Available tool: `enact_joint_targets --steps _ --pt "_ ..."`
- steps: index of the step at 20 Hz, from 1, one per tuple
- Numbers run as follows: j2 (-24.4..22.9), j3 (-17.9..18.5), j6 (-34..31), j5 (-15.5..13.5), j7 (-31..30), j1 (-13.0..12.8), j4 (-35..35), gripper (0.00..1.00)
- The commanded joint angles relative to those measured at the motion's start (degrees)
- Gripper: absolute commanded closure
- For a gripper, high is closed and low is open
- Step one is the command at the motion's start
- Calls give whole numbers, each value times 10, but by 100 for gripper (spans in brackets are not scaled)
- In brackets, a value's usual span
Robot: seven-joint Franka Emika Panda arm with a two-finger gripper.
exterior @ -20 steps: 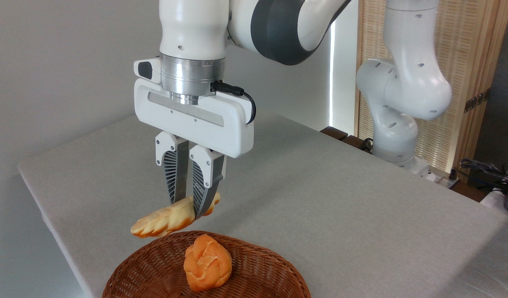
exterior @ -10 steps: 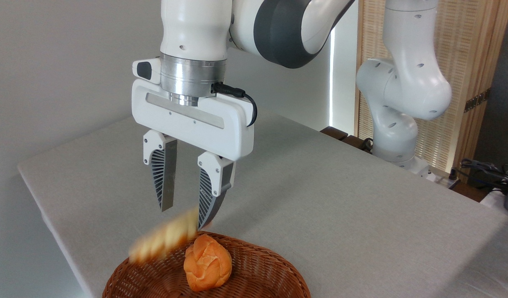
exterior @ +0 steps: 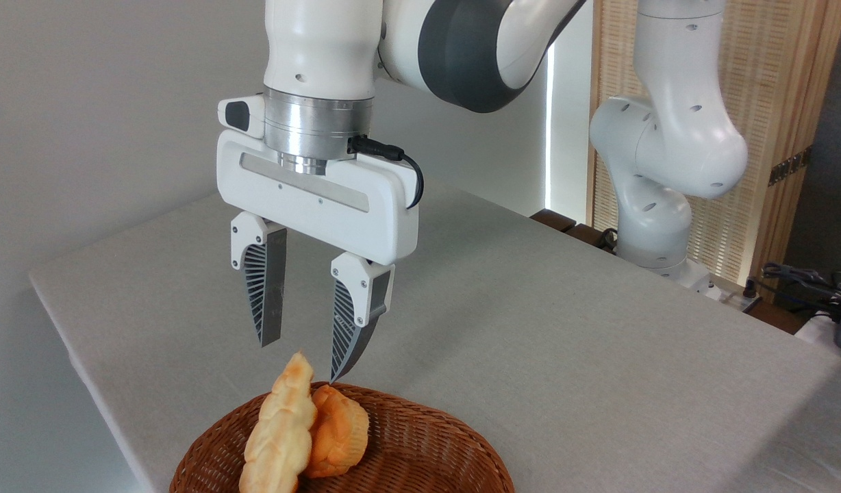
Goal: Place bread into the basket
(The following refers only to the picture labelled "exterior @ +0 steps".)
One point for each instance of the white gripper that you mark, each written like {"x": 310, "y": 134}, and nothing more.
{"x": 379, "y": 219}

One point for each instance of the long pale bread loaf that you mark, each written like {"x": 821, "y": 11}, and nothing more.
{"x": 280, "y": 431}

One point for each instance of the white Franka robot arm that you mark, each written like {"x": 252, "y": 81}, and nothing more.
{"x": 667, "y": 150}

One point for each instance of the round orange bread roll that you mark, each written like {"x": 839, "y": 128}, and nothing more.
{"x": 342, "y": 431}

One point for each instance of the brown wicker basket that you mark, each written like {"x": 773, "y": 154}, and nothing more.
{"x": 427, "y": 459}

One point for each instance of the dark brown wooden furniture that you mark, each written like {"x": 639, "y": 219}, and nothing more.
{"x": 554, "y": 220}

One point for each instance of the grey tablecloth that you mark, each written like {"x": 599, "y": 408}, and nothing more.
{"x": 564, "y": 356}

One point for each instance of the vertical white light strip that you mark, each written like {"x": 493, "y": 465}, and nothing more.
{"x": 550, "y": 137}

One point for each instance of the dark metal screen hinge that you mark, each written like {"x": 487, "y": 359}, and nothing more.
{"x": 790, "y": 166}

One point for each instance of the wooden slatted folding screen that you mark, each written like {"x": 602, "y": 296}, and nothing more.
{"x": 776, "y": 82}

